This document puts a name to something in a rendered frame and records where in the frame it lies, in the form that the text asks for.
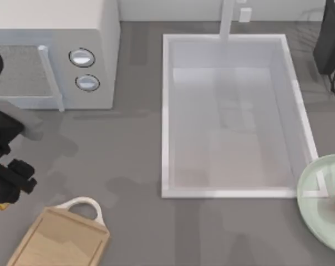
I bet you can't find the white sink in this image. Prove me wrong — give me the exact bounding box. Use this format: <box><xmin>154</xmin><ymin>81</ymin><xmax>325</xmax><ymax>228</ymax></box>
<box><xmin>160</xmin><ymin>33</ymin><xmax>320</xmax><ymax>199</ymax></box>

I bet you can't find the wooden cutting board white handle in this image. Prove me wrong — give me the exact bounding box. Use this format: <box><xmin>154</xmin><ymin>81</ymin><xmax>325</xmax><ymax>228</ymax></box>
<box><xmin>6</xmin><ymin>196</ymin><xmax>111</xmax><ymax>266</ymax></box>

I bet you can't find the pale green plate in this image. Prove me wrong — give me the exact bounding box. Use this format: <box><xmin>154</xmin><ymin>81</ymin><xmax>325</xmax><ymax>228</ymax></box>
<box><xmin>297</xmin><ymin>154</ymin><xmax>335</xmax><ymax>252</ymax></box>

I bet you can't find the large round microwave knob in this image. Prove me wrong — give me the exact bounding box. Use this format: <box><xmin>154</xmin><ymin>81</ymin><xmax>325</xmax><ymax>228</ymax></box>
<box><xmin>68</xmin><ymin>47</ymin><xmax>96</xmax><ymax>68</ymax></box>

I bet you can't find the pale microwave door handle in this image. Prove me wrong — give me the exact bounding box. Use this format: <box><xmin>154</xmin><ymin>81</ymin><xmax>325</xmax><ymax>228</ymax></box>
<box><xmin>37</xmin><ymin>45</ymin><xmax>65</xmax><ymax>112</ymax></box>

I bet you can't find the microwave door with mesh window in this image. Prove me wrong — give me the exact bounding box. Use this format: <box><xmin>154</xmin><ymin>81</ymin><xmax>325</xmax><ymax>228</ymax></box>
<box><xmin>0</xmin><ymin>44</ymin><xmax>60</xmax><ymax>105</ymax></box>

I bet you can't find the small white wall box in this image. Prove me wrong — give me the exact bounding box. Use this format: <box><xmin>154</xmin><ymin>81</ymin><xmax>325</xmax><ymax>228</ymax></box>
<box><xmin>239</xmin><ymin>7</ymin><xmax>252</xmax><ymax>23</ymax></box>

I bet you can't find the tall white tap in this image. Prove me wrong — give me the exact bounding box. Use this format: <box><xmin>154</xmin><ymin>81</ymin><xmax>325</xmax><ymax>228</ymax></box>
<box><xmin>219</xmin><ymin>0</ymin><xmax>235</xmax><ymax>40</ymax></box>

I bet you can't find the yellow and orange packet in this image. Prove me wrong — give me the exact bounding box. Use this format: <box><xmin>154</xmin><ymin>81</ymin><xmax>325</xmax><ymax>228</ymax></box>
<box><xmin>0</xmin><ymin>170</ymin><xmax>12</xmax><ymax>212</ymax></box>

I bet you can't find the pale microwave oven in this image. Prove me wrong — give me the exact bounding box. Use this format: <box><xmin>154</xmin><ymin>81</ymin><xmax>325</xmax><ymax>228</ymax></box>
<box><xmin>0</xmin><ymin>0</ymin><xmax>121</xmax><ymax>112</ymax></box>

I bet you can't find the small round microwave knob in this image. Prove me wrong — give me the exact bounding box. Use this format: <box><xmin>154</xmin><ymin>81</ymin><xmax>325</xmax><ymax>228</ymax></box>
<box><xmin>74</xmin><ymin>74</ymin><xmax>101</xmax><ymax>93</ymax></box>

